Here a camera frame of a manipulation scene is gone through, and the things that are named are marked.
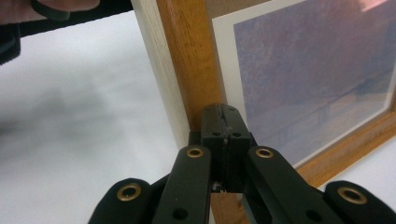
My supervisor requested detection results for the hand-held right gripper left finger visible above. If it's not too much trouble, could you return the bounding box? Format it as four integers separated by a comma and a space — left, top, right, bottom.
188, 103, 227, 191

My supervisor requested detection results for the wooden picture frame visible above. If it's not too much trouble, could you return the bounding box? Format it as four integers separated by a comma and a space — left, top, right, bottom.
130, 0, 396, 224

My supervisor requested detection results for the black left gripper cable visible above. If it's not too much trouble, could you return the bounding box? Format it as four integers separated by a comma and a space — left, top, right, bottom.
30, 0, 72, 21

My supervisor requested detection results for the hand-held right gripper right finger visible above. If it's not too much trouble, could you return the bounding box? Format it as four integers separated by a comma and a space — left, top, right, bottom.
223, 105, 252, 192

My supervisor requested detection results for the white table sheet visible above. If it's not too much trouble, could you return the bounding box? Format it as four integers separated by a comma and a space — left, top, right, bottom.
0, 10, 396, 224

